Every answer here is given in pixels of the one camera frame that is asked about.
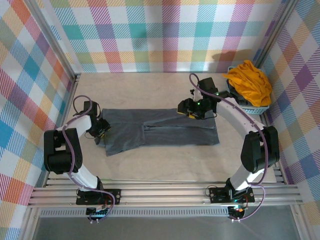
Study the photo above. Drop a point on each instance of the small electronics board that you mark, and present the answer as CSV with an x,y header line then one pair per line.
x,y
96,212
237,209

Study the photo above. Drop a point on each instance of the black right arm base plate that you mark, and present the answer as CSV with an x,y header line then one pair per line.
x,y
220,195

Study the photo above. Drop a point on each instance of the dark grey crumpled garment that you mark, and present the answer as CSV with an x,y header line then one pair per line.
x,y
236,88

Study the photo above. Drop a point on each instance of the light blue plastic basket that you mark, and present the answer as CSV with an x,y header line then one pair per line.
x,y
252,110

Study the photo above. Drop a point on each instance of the orange t-shirt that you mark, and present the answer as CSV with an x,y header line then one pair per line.
x,y
252,85

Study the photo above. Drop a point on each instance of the grey t-shirt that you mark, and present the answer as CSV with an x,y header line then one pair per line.
x,y
175,132

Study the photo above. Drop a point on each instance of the aluminium mounting rail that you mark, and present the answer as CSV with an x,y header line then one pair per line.
x,y
162,191

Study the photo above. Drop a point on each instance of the aluminium frame post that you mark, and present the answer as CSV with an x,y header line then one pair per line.
x,y
50,37
277,30

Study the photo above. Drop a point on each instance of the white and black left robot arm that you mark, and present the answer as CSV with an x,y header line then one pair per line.
x,y
85,177

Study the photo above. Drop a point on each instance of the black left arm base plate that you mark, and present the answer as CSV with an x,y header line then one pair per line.
x,y
112,196

